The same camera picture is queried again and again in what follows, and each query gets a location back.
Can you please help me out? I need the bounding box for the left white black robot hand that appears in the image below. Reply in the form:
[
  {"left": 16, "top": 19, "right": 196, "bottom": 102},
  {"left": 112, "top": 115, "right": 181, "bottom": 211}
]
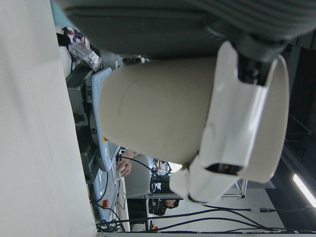
[{"left": 53, "top": 0, "right": 316, "bottom": 204}]

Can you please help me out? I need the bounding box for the beige paper cup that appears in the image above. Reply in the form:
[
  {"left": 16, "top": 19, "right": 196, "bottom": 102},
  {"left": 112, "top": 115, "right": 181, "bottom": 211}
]
[{"left": 98, "top": 55, "right": 290, "bottom": 184}]

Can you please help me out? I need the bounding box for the bundle of alligator clip leads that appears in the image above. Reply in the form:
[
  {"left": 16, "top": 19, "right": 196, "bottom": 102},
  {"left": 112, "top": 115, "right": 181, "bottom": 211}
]
[{"left": 61, "top": 26, "right": 102, "bottom": 72}]

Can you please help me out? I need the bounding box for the black finned controller box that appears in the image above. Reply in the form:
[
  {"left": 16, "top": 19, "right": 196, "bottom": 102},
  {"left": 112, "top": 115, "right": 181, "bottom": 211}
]
[{"left": 66, "top": 64, "right": 96, "bottom": 90}]

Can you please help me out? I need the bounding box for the teach pendant with film cover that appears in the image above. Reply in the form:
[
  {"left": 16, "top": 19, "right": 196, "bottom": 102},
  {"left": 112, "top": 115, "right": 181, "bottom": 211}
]
[{"left": 91, "top": 68, "right": 119, "bottom": 173}]

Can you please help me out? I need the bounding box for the person in patterned sweater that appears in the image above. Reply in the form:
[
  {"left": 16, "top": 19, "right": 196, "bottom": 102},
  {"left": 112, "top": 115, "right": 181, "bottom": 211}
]
[{"left": 118, "top": 150, "right": 139, "bottom": 177}]

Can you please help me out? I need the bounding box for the grey office chair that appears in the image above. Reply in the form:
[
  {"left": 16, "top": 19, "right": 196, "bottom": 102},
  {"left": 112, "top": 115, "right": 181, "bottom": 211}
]
[{"left": 125, "top": 154, "right": 151, "bottom": 198}]

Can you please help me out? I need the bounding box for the teach pendant without film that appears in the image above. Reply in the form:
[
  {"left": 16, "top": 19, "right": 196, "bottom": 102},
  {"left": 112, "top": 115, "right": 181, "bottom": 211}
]
[{"left": 95, "top": 167, "right": 128, "bottom": 223}]

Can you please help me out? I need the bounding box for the person in black jacket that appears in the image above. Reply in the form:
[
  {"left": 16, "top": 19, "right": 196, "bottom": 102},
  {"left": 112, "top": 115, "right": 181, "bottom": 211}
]
[{"left": 149, "top": 198, "right": 181, "bottom": 217}]

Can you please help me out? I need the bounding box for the long ceiling light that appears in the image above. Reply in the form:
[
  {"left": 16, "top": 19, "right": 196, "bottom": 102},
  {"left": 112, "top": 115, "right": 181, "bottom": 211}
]
[{"left": 293, "top": 174, "right": 316, "bottom": 207}]

